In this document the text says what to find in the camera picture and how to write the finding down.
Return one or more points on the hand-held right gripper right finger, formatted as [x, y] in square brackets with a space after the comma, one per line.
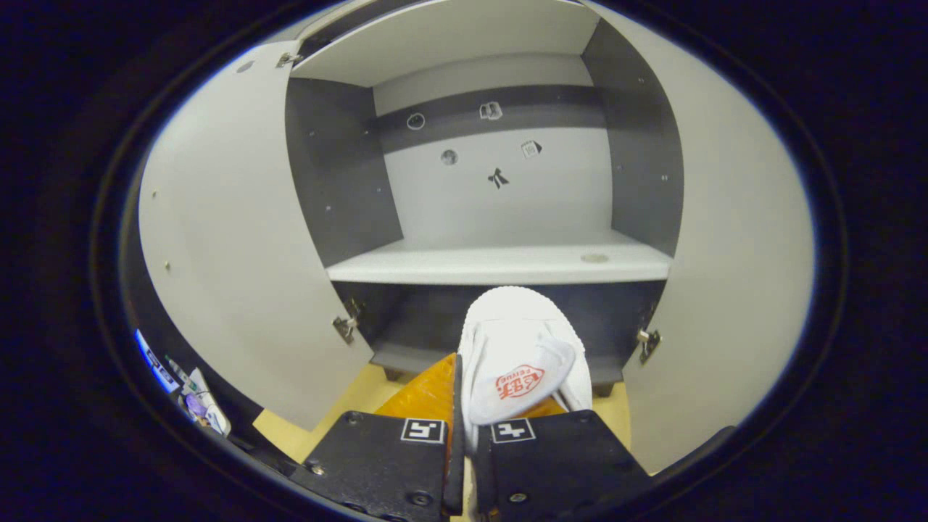
[565, 464]

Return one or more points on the white shoe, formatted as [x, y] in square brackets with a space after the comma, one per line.
[507, 341]

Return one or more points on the blue lit screen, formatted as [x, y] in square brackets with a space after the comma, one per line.
[154, 362]

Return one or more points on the grey shoe cabinet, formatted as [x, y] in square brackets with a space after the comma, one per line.
[500, 210]

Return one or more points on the grey cabinet door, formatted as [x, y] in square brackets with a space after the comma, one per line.
[232, 232]
[732, 290]

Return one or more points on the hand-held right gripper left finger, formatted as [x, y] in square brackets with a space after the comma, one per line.
[377, 464]

